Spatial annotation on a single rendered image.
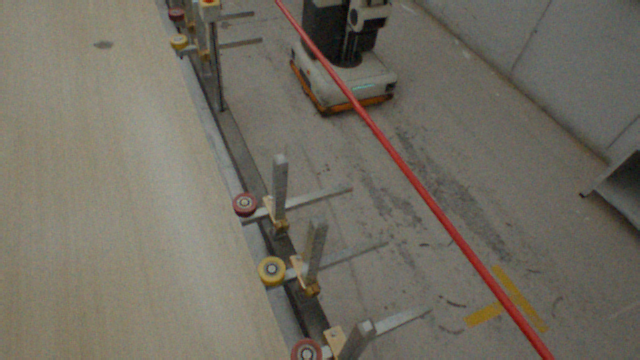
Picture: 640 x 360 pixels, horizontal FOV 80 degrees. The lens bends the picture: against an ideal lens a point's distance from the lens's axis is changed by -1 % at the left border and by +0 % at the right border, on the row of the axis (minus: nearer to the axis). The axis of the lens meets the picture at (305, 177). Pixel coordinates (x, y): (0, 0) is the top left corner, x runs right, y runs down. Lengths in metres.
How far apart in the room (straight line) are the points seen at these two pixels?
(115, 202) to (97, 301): 0.32
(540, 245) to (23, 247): 2.55
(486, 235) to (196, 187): 1.83
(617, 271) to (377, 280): 1.45
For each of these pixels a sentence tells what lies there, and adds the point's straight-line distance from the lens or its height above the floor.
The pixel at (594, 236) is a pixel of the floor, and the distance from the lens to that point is 3.01.
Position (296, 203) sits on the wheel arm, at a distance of 1.36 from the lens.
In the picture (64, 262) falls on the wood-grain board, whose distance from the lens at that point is 1.29.
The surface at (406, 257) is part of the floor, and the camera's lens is 2.30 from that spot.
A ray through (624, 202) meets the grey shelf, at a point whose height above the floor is 0.14.
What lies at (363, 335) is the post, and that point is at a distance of 0.87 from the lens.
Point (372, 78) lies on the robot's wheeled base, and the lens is 2.90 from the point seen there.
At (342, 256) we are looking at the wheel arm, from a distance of 1.26.
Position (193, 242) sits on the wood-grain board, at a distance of 1.20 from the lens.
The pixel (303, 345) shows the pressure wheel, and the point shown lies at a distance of 1.07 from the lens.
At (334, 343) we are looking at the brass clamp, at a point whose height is 0.84.
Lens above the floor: 1.93
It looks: 51 degrees down
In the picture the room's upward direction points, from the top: 7 degrees clockwise
